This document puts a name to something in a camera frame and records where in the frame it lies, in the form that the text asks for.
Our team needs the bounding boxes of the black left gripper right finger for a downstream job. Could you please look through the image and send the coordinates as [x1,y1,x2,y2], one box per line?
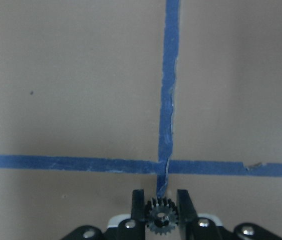
[177,189,199,240]

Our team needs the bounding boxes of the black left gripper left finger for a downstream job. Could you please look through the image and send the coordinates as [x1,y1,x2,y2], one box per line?
[131,189,145,240]

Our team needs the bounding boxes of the small black bearing gear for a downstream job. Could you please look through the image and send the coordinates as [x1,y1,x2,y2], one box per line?
[145,197,179,235]

